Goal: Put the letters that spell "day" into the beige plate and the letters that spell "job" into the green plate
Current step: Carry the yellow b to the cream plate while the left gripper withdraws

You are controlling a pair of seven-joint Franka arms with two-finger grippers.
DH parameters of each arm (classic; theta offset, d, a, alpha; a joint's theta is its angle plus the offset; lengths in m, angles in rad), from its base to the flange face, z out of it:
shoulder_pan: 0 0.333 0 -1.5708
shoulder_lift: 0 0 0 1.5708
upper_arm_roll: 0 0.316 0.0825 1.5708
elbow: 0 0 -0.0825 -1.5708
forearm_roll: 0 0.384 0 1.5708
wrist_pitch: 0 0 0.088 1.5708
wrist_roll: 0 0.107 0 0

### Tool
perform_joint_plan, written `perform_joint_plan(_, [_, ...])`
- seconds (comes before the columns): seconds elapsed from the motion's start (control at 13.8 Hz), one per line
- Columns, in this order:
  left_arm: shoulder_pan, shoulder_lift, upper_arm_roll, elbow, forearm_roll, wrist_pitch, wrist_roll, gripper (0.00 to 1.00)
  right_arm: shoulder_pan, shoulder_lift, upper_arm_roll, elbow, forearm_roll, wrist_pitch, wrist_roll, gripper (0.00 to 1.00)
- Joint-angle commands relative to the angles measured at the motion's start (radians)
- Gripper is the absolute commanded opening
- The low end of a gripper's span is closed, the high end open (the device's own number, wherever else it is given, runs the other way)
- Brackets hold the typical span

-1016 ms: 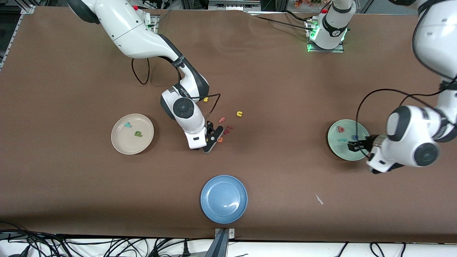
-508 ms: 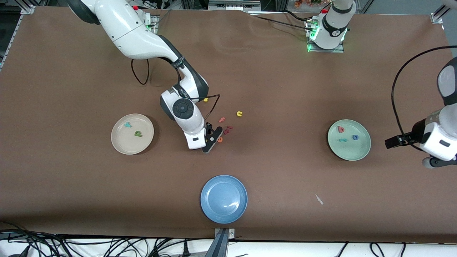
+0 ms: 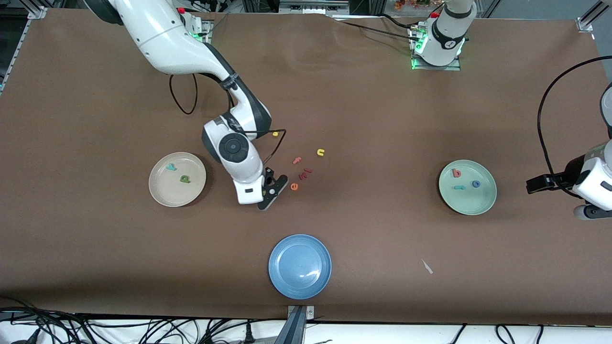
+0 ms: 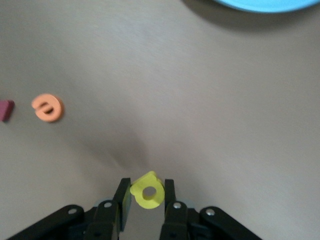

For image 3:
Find brown table cover sheet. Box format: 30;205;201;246
0;9;612;326

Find aluminium frame rail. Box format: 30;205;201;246
0;7;48;94

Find orange dried flowers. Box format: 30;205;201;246
394;0;441;11

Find grey metal box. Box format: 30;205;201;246
279;0;350;14

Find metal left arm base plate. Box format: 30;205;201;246
409;26;462;72

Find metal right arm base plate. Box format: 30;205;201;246
189;12;214;44

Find aluminium frame corner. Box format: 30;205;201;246
575;13;599;34

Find black cable on table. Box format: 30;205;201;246
380;13;424;30
332;19;417;43

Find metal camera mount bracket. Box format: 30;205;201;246
275;305;316;344

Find beige plate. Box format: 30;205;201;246
148;152;207;207

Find green plate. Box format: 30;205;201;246
438;160;498;216

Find blue plate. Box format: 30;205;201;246
268;234;332;301

